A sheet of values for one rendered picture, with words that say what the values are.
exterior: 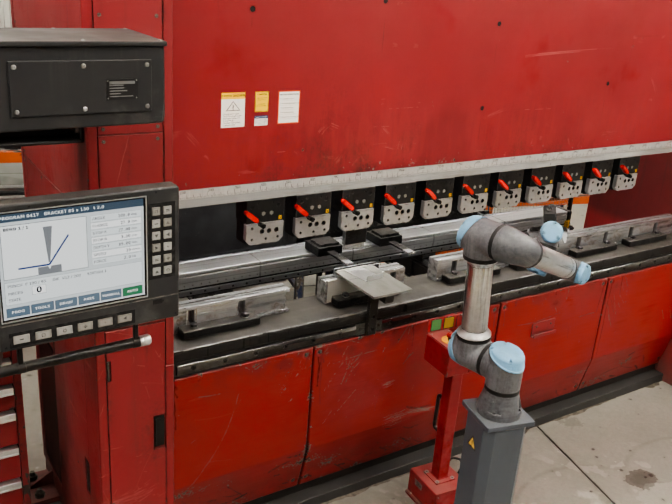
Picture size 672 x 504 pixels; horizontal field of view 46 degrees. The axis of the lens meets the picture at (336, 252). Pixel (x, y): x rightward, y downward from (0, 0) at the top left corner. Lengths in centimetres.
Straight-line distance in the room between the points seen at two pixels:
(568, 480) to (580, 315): 79
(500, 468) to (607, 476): 127
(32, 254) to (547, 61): 232
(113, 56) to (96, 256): 47
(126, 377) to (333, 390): 93
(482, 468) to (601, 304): 161
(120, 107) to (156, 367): 98
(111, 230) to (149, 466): 106
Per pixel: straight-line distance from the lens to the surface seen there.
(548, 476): 386
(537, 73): 347
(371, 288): 296
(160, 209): 199
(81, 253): 196
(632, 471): 406
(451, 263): 344
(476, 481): 279
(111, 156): 230
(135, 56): 192
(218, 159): 266
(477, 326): 263
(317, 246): 326
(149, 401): 265
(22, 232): 190
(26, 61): 184
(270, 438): 311
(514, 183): 353
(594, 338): 421
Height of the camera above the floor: 217
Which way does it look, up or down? 21 degrees down
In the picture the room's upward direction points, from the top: 4 degrees clockwise
